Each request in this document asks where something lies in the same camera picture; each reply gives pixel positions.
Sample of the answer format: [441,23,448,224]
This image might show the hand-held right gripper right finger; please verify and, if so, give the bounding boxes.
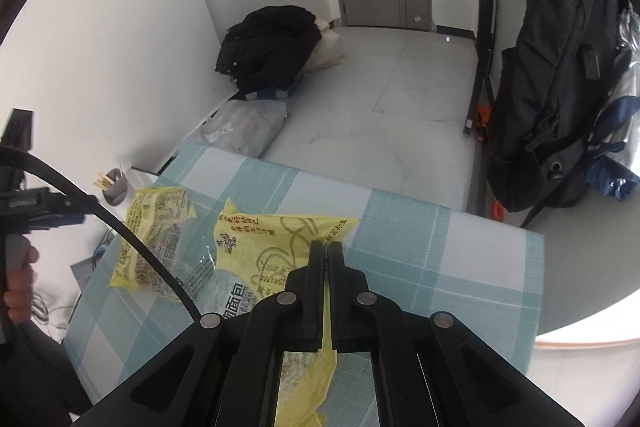
[327,242,583,427]

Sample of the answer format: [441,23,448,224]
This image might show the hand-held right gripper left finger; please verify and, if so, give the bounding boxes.
[75,241,328,427]

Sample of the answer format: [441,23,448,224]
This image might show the yellow cartoon print bread wrapper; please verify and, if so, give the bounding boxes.
[197,198,360,427]

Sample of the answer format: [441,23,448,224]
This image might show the yellow clear bread wrapper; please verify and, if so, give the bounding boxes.
[109,187,221,303]

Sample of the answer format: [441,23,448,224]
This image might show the person's left forearm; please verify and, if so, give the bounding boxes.
[0,322,96,427]

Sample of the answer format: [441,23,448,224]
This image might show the person's left hand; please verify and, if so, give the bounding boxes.
[4,246,40,326]

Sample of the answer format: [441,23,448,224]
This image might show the blue checked tablecloth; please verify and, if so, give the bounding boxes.
[62,142,546,427]

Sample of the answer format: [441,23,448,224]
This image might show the grey white utensil holder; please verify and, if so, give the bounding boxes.
[102,168,137,206]

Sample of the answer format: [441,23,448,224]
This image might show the grey plastic parcel bag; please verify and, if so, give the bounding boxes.
[189,99,288,158]

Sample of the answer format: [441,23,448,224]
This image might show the blue white box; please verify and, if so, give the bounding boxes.
[239,74,306,102]

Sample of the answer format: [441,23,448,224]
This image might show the white cloth bag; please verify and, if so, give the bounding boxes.
[302,19,347,74]

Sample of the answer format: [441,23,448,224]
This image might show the black jacket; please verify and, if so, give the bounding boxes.
[215,5,323,94]

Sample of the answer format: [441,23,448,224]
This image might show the black backpack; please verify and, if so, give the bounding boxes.
[487,0,623,228]

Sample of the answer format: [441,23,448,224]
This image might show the black framed glass door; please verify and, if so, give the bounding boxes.
[462,0,503,138]

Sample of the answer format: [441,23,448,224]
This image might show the thick black gripper cable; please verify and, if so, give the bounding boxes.
[0,144,203,323]

